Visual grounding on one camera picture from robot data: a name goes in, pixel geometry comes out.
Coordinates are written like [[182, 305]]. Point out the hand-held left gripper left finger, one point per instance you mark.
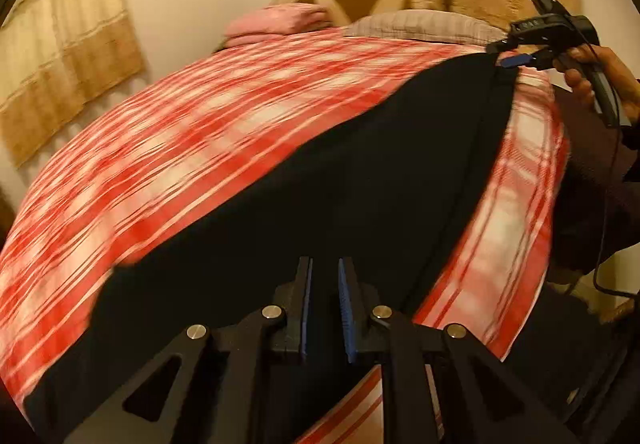
[[308, 306]]

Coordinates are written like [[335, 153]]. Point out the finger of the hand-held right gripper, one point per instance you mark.
[[515, 60], [500, 45]]

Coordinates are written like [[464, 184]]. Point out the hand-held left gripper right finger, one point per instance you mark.
[[344, 309]]

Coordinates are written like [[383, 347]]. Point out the black pants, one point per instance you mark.
[[350, 174]]

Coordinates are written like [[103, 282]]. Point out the person's right forearm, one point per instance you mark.
[[590, 204]]

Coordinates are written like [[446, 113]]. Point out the person's right hand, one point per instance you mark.
[[580, 86]]

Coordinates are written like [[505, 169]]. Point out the grey pillow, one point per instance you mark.
[[425, 24]]

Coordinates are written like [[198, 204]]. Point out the person's dark clothing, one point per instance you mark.
[[550, 354]]

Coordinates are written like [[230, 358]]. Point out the red plaid blanket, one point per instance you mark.
[[175, 134]]

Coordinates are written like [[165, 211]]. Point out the pink pillow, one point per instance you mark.
[[280, 21]]

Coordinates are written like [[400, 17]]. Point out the short beige curtain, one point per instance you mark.
[[65, 49]]

